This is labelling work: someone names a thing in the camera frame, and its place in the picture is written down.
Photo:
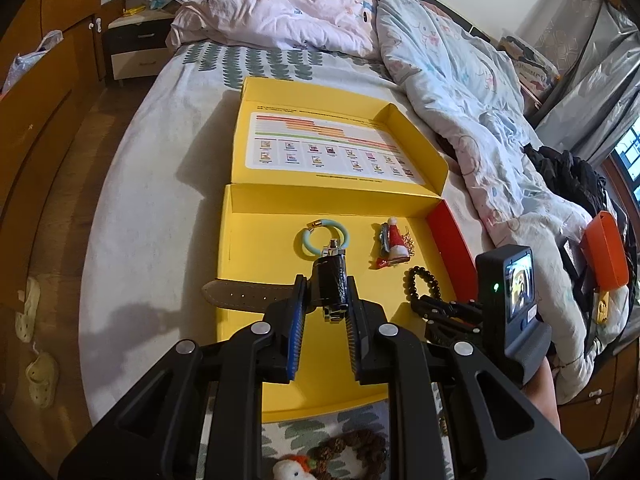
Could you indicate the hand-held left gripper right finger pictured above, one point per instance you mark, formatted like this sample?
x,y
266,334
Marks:
x,y
356,340

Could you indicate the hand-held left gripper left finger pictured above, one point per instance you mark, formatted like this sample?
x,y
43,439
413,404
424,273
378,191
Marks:
x,y
298,320

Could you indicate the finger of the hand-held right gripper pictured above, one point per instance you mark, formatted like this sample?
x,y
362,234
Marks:
x,y
445,332
440,306

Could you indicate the yellow cardboard box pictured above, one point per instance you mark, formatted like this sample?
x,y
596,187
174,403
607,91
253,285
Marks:
x,y
280,210

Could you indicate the person's right forearm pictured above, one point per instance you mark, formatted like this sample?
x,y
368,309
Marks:
x,y
545,395

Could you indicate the santa hat hair clip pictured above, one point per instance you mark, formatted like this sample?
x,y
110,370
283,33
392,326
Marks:
x,y
397,245

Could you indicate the orange box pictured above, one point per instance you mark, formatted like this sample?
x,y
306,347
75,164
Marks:
x,y
605,255

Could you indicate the wooden cabinet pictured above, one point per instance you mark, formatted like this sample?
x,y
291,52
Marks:
x,y
600,400

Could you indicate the black clothing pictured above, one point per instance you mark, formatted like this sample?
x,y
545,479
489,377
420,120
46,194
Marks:
x,y
570,175

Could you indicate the window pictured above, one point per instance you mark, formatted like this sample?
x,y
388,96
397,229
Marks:
x,y
630,152

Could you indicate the light blue printed duvet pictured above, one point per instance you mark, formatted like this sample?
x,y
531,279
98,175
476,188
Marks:
x,y
450,70

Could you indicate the printed pillow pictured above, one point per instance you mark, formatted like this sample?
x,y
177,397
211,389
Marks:
x,y
530,67

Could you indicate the cream slipper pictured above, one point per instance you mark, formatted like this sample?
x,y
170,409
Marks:
x,y
42,377
27,310

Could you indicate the grey curtain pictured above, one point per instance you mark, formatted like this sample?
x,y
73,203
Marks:
x,y
590,60

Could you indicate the dark headboard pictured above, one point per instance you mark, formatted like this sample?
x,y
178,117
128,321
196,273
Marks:
x,y
475,30

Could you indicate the pink duvet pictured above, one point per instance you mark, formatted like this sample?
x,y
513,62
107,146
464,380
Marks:
x,y
280,15

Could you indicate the nightstand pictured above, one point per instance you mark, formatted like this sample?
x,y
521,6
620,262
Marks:
x,y
137,55

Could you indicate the wooden wardrobe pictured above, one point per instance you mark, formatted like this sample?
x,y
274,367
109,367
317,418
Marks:
x,y
40,125

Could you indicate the blue plastic packet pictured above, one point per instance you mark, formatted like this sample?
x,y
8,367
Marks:
x,y
160,1

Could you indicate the yellow small item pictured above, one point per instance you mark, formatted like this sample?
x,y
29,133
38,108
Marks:
x,y
134,11

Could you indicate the white plastic bag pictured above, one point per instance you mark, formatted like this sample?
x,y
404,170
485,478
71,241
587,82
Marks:
x,y
30,65

